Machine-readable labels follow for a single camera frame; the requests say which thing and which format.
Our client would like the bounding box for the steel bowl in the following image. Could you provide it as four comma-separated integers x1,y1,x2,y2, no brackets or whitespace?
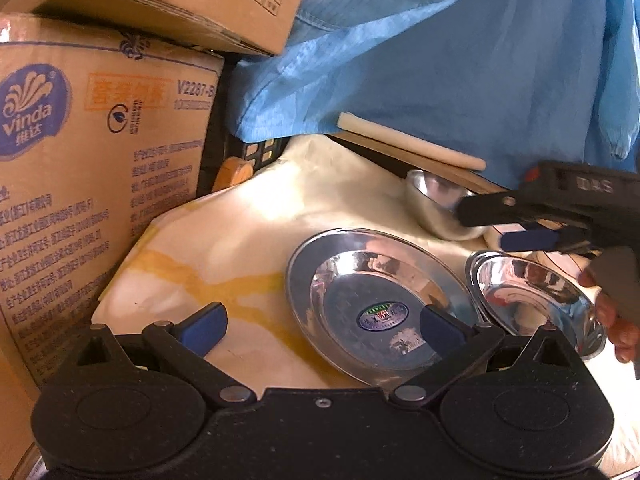
404,170,493,241

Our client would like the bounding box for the large cardboard box blue logo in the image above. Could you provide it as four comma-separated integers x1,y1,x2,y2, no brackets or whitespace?
0,12,225,391

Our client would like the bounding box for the large steel plate with sticker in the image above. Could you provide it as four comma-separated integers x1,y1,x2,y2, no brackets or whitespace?
286,228,482,388

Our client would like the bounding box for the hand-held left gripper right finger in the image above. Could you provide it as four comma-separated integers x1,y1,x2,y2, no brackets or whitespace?
389,305,583,408

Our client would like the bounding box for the round wooden knob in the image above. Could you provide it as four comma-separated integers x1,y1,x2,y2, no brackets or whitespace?
212,157,253,193

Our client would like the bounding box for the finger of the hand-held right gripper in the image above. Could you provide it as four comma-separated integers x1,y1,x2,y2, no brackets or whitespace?
499,226,591,257
456,191,592,230

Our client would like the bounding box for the cardboard box with white label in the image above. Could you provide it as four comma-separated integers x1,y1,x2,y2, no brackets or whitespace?
0,345,46,480

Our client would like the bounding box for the wooden shelf board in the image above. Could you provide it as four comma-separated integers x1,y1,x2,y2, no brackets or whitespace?
327,132,511,196

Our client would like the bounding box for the cream cloth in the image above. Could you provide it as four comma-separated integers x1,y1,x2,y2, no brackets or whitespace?
91,134,640,480

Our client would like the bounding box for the white rolling pin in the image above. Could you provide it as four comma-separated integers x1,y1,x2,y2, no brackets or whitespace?
337,112,487,172

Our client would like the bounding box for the black plastic crate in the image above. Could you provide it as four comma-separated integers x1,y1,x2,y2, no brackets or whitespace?
197,55,291,198

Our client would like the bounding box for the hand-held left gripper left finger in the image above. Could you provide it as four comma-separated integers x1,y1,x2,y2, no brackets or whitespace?
70,302,256,408

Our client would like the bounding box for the small cardboard box red print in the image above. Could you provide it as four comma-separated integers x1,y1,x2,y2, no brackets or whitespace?
0,0,316,57

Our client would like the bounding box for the small steel plate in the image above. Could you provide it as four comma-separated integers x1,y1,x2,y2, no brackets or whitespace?
465,250,608,360

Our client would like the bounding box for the person's right hand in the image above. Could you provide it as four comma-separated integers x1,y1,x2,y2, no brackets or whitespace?
579,266,636,364

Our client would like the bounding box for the light blue garment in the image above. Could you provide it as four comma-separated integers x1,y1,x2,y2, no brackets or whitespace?
231,0,640,191

